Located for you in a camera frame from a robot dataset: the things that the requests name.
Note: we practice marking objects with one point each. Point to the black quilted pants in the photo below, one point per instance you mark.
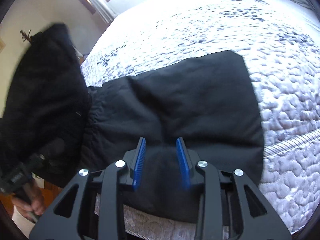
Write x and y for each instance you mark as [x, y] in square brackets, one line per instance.
[209, 101]

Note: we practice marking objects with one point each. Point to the grey quilted bedspread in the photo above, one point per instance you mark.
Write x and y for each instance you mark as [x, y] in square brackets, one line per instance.
[279, 42]

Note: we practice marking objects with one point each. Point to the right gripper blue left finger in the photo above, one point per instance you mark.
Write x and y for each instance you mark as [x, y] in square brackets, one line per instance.
[67, 216]

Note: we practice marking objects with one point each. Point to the wooden coat rack with clothes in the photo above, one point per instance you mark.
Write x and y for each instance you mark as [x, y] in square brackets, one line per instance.
[30, 38]

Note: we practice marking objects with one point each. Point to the white window curtain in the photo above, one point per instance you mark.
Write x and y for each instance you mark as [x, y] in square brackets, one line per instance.
[104, 10]

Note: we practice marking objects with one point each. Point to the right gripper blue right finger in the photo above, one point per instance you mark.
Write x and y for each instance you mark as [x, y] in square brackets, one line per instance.
[231, 206]

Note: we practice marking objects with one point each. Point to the person's left hand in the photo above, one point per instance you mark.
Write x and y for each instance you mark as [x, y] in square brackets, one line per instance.
[35, 205]

